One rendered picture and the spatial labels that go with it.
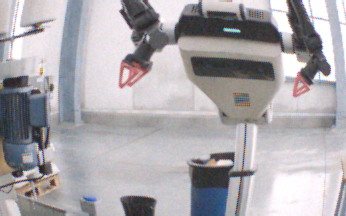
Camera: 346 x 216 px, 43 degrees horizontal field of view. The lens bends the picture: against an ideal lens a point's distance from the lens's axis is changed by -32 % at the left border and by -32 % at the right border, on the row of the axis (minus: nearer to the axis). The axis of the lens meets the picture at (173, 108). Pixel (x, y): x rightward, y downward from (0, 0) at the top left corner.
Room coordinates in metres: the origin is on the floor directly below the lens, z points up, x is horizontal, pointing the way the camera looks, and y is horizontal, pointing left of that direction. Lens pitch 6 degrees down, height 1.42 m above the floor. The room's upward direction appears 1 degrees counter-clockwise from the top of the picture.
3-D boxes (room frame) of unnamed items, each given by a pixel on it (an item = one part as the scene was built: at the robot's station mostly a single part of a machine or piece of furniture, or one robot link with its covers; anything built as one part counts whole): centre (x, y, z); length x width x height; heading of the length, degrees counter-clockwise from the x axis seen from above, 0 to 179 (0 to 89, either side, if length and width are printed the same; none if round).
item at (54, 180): (4.77, 1.76, 0.07); 1.20 x 0.82 x 0.14; 165
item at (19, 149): (1.39, 0.48, 1.21); 0.15 x 0.15 x 0.25
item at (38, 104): (1.40, 0.37, 1.25); 0.10 x 0.08 x 0.12; 8
